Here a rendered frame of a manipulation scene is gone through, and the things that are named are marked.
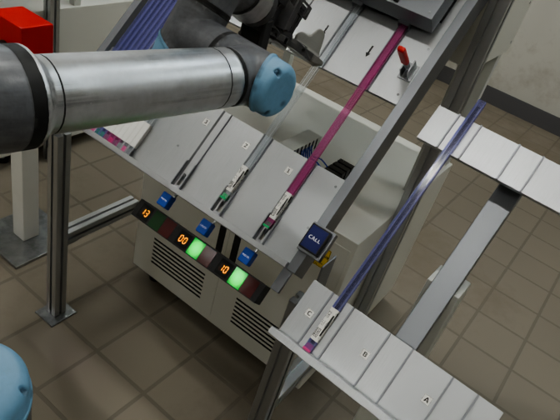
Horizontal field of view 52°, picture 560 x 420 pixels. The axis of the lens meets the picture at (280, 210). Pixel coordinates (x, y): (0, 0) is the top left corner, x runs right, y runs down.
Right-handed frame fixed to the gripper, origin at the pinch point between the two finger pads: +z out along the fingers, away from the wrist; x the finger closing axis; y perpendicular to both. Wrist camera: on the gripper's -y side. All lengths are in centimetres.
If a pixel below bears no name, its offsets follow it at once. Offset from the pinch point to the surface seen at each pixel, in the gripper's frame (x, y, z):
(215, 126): 11.6, -19.7, 6.2
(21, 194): 84, -73, 39
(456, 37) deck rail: -21.2, 18.7, 16.1
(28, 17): 84, -21, 15
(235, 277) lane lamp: -11.0, -42.4, 1.3
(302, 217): -15.8, -26.2, 4.4
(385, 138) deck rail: -21.2, -5.4, 8.6
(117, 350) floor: 28, -95, 42
